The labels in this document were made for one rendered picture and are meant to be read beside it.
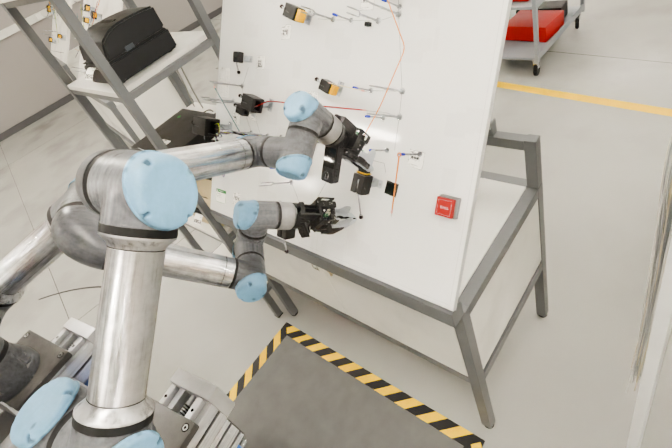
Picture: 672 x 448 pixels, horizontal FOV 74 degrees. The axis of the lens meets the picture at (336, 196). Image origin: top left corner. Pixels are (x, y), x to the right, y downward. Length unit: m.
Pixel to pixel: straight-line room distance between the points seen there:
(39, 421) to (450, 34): 1.18
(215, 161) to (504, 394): 1.58
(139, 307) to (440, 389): 1.61
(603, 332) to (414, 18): 1.56
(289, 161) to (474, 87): 0.51
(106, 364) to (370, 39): 1.07
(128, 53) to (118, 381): 1.39
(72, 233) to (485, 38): 1.03
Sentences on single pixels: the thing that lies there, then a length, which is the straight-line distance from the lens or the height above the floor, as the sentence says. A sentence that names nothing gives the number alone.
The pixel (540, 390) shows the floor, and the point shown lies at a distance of 2.13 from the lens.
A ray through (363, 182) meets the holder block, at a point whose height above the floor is 1.16.
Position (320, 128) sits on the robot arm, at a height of 1.43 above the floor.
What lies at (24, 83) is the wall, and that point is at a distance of 8.42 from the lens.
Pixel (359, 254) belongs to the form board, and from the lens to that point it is 1.42.
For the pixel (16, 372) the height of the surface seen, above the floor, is 1.20.
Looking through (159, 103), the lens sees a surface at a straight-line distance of 4.26.
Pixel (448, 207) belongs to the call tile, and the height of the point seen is 1.11.
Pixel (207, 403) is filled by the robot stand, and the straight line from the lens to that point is 1.11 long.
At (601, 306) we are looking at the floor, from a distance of 2.35.
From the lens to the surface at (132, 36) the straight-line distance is 1.95.
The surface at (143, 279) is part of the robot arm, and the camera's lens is 0.74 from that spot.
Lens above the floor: 1.93
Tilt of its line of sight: 38 degrees down
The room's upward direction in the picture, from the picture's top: 24 degrees counter-clockwise
